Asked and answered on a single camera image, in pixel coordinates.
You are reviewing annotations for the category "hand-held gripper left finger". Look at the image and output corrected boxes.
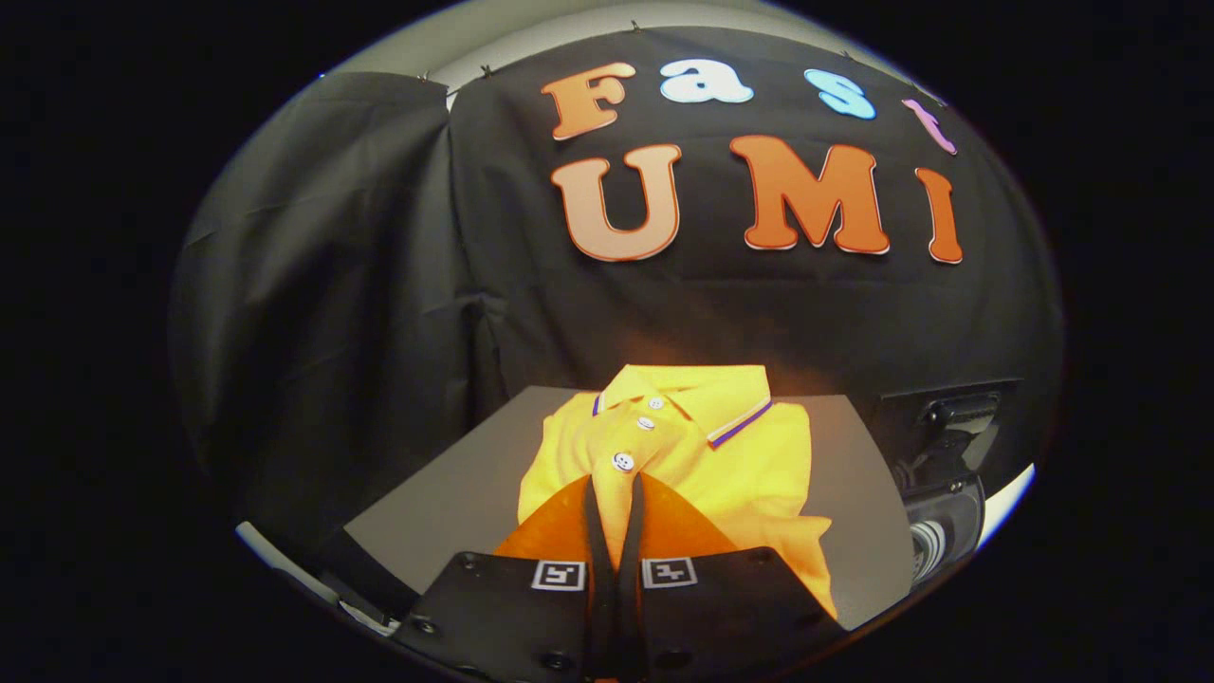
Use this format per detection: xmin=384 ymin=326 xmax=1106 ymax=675
xmin=392 ymin=472 xmax=614 ymax=683

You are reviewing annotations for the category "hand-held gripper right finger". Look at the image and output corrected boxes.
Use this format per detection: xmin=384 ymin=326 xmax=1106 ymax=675
xmin=620 ymin=472 xmax=847 ymax=683

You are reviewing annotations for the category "yellow polo shirt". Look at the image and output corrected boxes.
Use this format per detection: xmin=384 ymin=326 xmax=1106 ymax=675
xmin=517 ymin=363 xmax=840 ymax=622

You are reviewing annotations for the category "dark grey cabinet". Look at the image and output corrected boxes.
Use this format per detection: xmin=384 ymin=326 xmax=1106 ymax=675
xmin=343 ymin=384 xmax=916 ymax=632

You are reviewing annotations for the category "white side table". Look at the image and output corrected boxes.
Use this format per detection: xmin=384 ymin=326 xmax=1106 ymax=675
xmin=977 ymin=463 xmax=1037 ymax=548

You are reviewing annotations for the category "black backdrop cloth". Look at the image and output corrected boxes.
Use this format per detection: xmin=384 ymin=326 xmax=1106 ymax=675
xmin=169 ymin=27 xmax=1063 ymax=561

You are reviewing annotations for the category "row of small cloth clips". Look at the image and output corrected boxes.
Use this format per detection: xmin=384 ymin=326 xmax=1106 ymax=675
xmin=417 ymin=19 xmax=641 ymax=83

